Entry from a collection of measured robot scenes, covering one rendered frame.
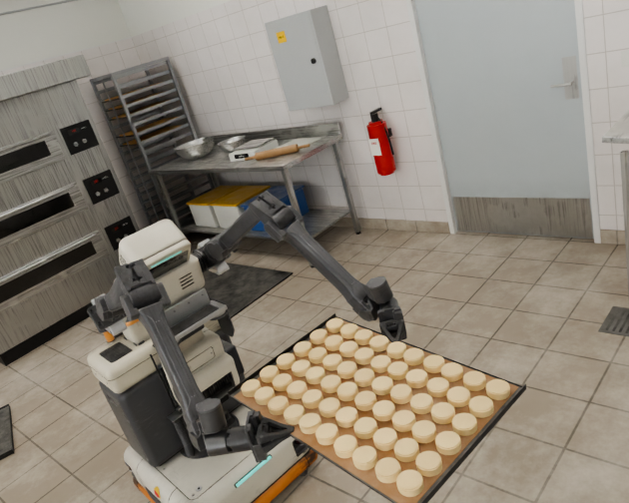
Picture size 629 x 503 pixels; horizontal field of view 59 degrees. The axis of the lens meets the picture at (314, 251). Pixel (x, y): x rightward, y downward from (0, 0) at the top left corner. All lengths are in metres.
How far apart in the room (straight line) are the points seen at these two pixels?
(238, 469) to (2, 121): 3.37
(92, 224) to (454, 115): 3.07
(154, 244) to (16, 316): 3.12
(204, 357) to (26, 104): 3.22
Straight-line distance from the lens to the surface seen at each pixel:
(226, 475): 2.43
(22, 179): 4.92
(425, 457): 1.19
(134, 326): 2.37
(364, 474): 1.21
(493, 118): 4.05
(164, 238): 1.98
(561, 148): 3.95
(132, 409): 2.43
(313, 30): 4.42
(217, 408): 1.33
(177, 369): 1.44
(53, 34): 6.28
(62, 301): 5.09
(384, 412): 1.29
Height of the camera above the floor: 1.82
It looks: 22 degrees down
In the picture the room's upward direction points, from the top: 17 degrees counter-clockwise
